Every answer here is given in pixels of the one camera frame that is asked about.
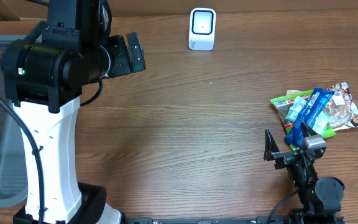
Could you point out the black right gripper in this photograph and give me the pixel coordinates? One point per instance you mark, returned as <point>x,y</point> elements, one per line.
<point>284,158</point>

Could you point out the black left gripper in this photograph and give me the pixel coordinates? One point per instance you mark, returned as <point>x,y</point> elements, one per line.
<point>124,63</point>

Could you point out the green gummy candy bag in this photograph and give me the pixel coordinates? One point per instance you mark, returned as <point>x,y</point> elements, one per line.
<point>307,107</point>

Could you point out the light teal snack packet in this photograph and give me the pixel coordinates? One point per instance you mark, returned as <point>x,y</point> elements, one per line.
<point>321,125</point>

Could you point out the blue cookie packet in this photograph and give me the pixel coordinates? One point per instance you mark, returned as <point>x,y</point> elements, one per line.
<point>314,105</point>

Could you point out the beige snack bag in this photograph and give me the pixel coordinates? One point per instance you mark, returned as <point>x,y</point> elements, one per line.
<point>341,106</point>

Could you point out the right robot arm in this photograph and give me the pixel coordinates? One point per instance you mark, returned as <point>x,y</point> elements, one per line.
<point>320,198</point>

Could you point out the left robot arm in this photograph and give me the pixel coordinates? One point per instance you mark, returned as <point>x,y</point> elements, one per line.
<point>44,74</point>

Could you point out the white barcode scanner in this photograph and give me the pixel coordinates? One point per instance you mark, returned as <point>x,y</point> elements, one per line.
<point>202,29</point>

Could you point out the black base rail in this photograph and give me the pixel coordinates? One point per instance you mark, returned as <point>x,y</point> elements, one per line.
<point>257,220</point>

